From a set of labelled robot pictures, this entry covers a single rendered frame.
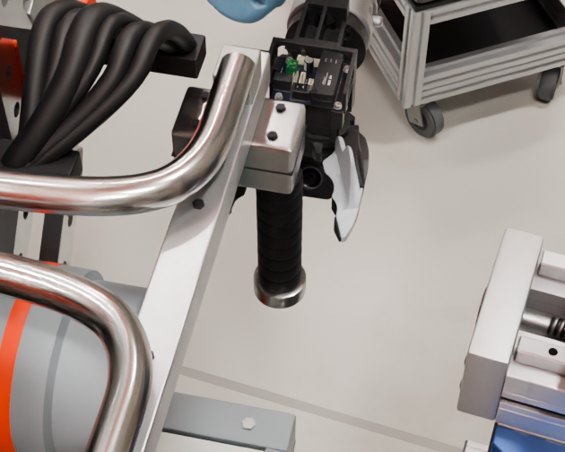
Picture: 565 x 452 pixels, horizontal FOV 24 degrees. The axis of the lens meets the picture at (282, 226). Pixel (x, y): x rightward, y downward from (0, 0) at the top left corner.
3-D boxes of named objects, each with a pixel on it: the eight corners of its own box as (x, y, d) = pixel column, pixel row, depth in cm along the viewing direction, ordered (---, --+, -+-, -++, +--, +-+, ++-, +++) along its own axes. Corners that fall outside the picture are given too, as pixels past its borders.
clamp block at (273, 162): (190, 128, 100) (186, 80, 96) (306, 147, 99) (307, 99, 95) (173, 178, 97) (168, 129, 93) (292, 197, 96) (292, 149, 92)
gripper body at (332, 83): (253, 86, 103) (284, -14, 110) (255, 158, 110) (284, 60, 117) (348, 100, 102) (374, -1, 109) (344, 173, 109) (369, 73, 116)
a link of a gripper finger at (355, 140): (323, 189, 104) (300, 112, 109) (323, 204, 105) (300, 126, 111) (380, 180, 105) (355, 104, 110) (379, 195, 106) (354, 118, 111)
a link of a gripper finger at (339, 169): (341, 202, 98) (315, 114, 103) (338, 250, 102) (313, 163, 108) (381, 195, 98) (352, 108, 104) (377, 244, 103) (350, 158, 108)
